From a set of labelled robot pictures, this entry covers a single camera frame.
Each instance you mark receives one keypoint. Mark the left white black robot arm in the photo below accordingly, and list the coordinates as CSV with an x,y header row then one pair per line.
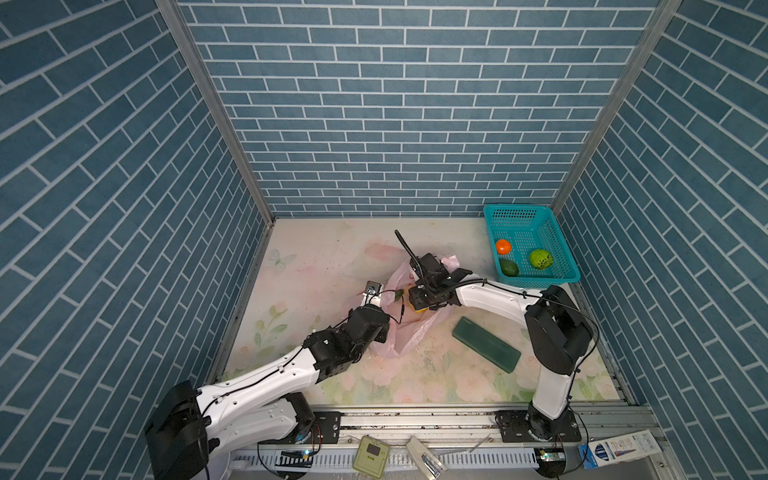
x,y
190,426

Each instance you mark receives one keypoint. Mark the teal plastic basket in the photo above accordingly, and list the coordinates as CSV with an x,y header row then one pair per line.
x,y
530,227

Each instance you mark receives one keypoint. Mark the white small device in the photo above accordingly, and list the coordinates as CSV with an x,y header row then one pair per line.
x,y
425,460

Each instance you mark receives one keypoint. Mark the dark green rectangular block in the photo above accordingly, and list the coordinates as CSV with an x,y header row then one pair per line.
x,y
487,345

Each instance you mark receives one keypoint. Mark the blue white paper box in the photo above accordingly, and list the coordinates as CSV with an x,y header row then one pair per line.
x,y
619,449

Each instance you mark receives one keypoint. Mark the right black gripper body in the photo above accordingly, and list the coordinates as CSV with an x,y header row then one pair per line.
x,y
421,297

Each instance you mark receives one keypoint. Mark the green digital timer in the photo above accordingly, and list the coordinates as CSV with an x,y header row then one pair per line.
x,y
371,457

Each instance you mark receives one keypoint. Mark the bright green lime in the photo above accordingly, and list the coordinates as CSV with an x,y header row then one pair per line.
x,y
541,259

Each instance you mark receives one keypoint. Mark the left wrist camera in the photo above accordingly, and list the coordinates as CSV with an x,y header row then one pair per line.
x,y
372,294

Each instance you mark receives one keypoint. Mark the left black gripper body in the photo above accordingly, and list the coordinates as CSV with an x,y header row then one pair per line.
x,y
385,325

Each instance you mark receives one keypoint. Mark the pink plastic bag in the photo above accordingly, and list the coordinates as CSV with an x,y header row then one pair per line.
x,y
408,327

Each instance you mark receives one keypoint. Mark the orange tangerine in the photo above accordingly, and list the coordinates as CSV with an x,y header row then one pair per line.
x,y
503,247

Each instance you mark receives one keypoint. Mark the yellow lemon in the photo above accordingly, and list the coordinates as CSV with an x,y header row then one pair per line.
x,y
417,308

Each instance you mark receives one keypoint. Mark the dark green avocado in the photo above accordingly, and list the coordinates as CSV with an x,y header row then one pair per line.
x,y
509,268

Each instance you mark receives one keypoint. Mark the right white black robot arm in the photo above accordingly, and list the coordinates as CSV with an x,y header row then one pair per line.
x,y
559,333

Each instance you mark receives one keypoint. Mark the aluminium mounting rail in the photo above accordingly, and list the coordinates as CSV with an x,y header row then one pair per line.
x,y
489,424

